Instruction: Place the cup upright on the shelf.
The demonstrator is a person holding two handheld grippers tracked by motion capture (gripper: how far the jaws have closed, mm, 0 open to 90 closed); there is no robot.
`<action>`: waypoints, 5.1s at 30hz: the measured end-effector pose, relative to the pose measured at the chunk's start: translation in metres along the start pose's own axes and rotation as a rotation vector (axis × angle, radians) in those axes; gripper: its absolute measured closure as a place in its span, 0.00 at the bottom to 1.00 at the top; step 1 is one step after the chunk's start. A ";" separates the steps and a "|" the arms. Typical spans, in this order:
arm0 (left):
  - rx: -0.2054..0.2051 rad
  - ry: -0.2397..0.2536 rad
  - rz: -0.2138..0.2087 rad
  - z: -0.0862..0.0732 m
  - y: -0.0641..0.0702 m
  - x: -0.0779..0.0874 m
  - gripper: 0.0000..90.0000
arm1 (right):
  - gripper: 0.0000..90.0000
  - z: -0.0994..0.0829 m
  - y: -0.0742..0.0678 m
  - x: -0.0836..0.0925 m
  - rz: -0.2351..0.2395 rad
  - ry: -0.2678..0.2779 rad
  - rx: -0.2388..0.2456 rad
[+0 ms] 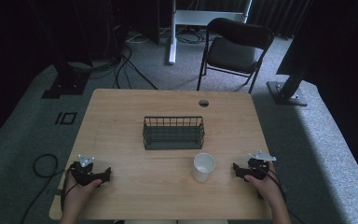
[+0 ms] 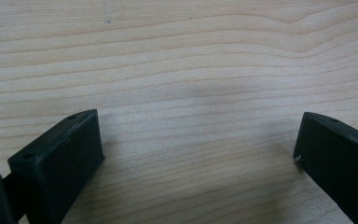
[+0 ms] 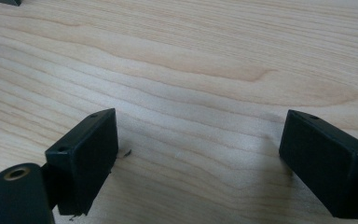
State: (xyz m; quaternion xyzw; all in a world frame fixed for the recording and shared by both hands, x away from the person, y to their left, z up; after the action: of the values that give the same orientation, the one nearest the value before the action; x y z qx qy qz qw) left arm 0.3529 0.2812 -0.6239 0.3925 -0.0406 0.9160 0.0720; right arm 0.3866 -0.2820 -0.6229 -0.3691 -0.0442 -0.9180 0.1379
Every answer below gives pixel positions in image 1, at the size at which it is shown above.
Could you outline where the bundle of black cables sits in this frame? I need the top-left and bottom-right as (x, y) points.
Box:
(67, 55), (122, 78)

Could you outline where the white desk frame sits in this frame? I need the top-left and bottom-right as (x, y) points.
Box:
(167, 0), (254, 66)

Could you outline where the white cup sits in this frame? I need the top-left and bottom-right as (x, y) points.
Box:
(192, 152), (217, 183)

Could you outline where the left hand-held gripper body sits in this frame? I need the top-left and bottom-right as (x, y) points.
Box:
(69, 154), (104, 188)

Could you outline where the black floor cable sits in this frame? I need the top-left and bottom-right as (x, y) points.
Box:
(113, 43), (159, 91)

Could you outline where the black folding chair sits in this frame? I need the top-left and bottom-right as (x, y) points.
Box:
(196, 17), (275, 95)

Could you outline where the black metal stand with plate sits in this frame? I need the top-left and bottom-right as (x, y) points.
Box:
(266, 63), (312, 107)

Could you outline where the large dark panel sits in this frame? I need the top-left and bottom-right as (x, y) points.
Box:
(275, 0), (358, 85)

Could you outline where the person's right hand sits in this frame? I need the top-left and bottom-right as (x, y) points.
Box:
(243, 161), (284, 205)

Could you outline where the person's left hand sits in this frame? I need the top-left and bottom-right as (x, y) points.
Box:
(62, 172), (103, 203)

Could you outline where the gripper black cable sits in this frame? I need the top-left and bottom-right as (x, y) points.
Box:
(255, 166), (307, 224)
(20, 153), (76, 224)

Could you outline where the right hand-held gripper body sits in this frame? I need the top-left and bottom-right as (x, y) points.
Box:
(243, 150), (278, 182)

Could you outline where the black wire basket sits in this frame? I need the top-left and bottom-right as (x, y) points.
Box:
(142, 116), (206, 151)

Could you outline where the dark curtain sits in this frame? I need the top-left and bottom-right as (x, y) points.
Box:
(247, 0), (313, 39)

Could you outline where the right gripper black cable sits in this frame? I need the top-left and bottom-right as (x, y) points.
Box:
(255, 166), (307, 224)

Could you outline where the black stand with square base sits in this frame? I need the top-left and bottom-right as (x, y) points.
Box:
(41, 59), (91, 100)

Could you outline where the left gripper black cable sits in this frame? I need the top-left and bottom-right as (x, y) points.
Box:
(20, 153), (76, 224)

